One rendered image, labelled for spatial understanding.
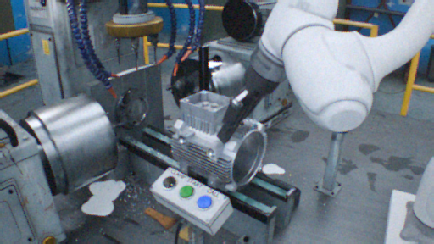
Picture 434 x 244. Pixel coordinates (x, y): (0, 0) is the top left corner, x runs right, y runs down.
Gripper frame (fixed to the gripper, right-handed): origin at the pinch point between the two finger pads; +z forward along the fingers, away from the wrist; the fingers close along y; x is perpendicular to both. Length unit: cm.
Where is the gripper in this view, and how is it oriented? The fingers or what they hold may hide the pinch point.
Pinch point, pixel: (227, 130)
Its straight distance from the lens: 83.0
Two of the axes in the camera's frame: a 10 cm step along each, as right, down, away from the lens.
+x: 6.6, 7.0, -2.8
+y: -6.4, 3.4, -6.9
